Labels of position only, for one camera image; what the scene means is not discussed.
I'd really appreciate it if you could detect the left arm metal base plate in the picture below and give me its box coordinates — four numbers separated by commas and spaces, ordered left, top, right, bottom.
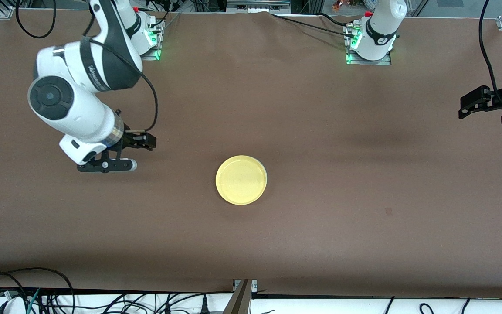
345, 24, 392, 66

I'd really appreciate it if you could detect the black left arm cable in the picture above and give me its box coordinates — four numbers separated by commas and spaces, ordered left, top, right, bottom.
478, 0, 502, 105

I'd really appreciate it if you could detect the green cable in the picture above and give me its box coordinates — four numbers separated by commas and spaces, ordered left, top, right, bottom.
28, 288, 41, 314

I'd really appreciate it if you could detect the grey metal device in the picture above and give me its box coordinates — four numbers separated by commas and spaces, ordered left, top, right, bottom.
226, 0, 291, 14

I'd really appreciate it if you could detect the large black looping cable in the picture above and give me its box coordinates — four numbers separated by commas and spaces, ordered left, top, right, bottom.
0, 267, 75, 314

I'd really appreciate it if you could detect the aluminium frame post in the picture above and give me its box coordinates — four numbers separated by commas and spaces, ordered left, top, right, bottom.
223, 279, 258, 314

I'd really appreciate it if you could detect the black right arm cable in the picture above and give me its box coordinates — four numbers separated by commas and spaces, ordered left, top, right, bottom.
16, 0, 159, 132

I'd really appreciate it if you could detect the brown table cloth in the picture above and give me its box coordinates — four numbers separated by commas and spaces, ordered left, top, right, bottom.
0, 9, 502, 299

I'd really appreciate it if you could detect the yellow plate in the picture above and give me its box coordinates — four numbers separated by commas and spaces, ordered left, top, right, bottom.
215, 155, 268, 205

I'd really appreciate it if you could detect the long black table cable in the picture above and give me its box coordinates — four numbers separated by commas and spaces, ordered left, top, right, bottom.
271, 13, 357, 39

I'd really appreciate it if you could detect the short black table cable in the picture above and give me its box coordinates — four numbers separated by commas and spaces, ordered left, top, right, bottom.
316, 12, 357, 27

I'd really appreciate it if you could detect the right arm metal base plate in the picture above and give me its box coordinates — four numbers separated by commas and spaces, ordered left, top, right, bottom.
140, 20, 165, 61

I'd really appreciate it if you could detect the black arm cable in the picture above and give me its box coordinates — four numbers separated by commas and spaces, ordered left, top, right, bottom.
478, 0, 502, 105
16, 0, 159, 132

